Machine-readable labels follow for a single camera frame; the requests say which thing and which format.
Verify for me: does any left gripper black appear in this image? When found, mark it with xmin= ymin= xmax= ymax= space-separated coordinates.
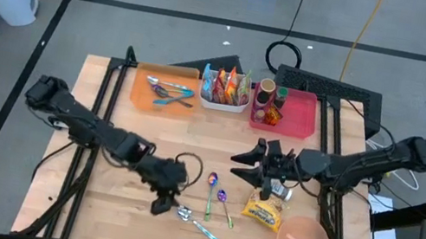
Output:
xmin=129 ymin=151 xmax=191 ymax=221

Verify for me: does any grey label spice jar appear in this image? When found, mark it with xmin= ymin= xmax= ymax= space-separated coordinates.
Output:
xmin=267 ymin=178 xmax=295 ymax=203

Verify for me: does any rainbow metal spoon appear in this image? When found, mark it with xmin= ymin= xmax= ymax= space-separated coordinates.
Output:
xmin=200 ymin=171 xmax=221 ymax=223

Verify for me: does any teal plastic spoon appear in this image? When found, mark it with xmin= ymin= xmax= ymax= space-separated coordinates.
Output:
xmin=152 ymin=84 xmax=196 ymax=111

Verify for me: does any metal table bracket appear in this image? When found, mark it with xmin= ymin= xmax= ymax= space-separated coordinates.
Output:
xmin=47 ymin=117 xmax=68 ymax=132

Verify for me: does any yellow cable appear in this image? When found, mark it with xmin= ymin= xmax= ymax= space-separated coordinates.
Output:
xmin=338 ymin=0 xmax=388 ymax=87

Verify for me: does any purple spoon gold handle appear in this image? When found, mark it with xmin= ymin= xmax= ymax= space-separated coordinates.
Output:
xmin=211 ymin=187 xmax=241 ymax=230

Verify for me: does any orange plastic tray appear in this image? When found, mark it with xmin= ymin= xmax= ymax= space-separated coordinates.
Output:
xmin=127 ymin=58 xmax=205 ymax=120

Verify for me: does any white plastic container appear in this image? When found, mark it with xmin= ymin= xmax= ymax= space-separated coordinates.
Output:
xmin=196 ymin=67 xmax=255 ymax=117

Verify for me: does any purple label spice jar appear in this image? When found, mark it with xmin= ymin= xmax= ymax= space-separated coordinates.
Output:
xmin=250 ymin=88 xmax=273 ymax=125

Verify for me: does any black coiled cable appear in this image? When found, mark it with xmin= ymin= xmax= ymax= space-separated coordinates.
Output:
xmin=261 ymin=0 xmax=313 ymax=79

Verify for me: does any black perforated panel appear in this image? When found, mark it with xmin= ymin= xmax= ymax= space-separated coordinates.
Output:
xmin=268 ymin=63 xmax=388 ymax=140

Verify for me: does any dark silver spoon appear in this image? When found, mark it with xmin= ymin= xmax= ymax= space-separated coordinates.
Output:
xmin=162 ymin=92 xmax=196 ymax=110

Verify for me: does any green spice jar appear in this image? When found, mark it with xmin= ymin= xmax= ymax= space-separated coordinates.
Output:
xmin=272 ymin=85 xmax=291 ymax=111

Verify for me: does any iridescent purple blue spoon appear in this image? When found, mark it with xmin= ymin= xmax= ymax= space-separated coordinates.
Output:
xmin=150 ymin=84 xmax=184 ymax=101

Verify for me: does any tan lid glass jar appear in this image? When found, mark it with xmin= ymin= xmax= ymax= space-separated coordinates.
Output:
xmin=257 ymin=76 xmax=279 ymax=99

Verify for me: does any orange chicken ramen packet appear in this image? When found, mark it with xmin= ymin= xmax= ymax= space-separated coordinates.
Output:
xmin=223 ymin=65 xmax=243 ymax=106

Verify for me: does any black desk leg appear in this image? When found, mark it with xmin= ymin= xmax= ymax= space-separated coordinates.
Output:
xmin=367 ymin=188 xmax=426 ymax=239

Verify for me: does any red plastic tray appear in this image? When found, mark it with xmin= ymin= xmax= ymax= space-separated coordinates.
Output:
xmin=248 ymin=81 xmax=322 ymax=141

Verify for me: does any red yellow ramen packet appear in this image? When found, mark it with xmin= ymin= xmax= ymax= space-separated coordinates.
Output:
xmin=210 ymin=67 xmax=230 ymax=105

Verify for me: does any green yellow ramen packet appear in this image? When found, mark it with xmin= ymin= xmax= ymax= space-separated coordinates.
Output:
xmin=234 ymin=69 xmax=255 ymax=107

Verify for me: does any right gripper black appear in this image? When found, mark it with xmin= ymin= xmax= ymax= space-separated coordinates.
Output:
xmin=225 ymin=132 xmax=307 ymax=206

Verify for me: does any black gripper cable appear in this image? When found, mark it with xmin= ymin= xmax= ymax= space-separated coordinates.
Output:
xmin=170 ymin=150 xmax=207 ymax=193

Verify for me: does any black wedge panel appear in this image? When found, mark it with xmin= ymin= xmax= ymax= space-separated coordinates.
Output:
xmin=171 ymin=43 xmax=248 ymax=80

